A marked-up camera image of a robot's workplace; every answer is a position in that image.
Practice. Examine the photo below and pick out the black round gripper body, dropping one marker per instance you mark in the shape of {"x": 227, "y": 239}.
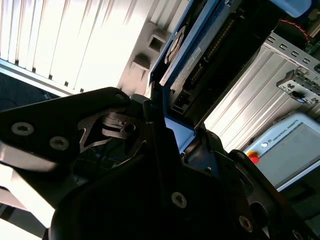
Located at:
{"x": 125, "y": 212}

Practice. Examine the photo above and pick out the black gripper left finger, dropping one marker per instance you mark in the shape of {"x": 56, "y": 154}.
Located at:
{"x": 50, "y": 117}

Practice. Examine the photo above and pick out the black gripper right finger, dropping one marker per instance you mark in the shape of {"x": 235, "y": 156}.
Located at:
{"x": 250, "y": 190}

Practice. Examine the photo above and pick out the hard disk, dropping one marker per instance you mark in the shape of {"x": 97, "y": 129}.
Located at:
{"x": 190, "y": 32}

